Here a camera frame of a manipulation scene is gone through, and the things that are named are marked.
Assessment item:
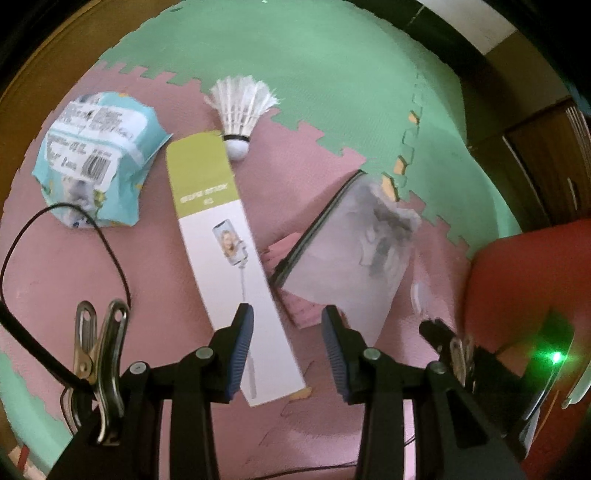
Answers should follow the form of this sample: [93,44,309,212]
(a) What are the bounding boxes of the red plastic bucket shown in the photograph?
[465,218,591,480]

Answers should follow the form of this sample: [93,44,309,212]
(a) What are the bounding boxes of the wooden drawer cabinet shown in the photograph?
[502,98,591,232]

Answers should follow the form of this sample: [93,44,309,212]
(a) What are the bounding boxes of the green and white long box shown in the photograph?
[164,130,307,409]

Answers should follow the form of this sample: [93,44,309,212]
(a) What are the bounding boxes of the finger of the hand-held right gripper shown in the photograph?
[418,318,458,367]

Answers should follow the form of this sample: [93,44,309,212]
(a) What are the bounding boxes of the metal spring clip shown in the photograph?
[73,299,131,447]
[449,335,477,391]

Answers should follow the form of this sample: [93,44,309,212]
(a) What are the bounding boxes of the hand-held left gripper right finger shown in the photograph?
[320,305,529,480]

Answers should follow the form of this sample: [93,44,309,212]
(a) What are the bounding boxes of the thick black cable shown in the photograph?
[0,301,96,394]

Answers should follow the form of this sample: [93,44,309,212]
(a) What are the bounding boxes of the green foam mat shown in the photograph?
[0,0,525,474]

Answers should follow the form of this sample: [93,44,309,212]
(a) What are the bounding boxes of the white feather shuttlecock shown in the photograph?
[204,76,282,162]

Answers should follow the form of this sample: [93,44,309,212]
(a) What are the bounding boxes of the teal wipes packet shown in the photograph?
[30,90,170,230]

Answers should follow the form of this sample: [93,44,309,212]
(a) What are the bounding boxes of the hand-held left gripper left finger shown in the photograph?
[46,301,256,480]

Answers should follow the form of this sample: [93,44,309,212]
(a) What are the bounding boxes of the clear zip plastic bag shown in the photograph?
[268,169,423,345]

